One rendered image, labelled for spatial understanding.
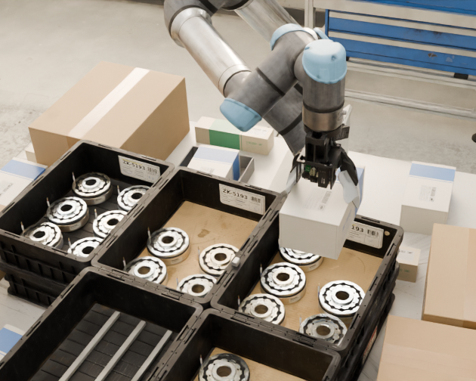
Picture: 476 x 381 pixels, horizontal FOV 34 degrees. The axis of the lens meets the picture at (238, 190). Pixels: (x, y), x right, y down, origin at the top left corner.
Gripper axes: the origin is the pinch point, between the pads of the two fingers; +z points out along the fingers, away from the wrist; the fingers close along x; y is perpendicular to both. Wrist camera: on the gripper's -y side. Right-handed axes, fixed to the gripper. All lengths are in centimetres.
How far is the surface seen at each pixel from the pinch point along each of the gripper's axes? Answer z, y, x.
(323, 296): 25.0, 3.3, 1.7
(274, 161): 41, -60, -32
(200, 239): 28.0, -7.9, -32.9
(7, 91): 112, -162, -218
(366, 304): 17.8, 9.0, 12.4
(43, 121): 21, -32, -92
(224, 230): 28.1, -12.9, -28.6
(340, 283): 24.9, -1.5, 4.1
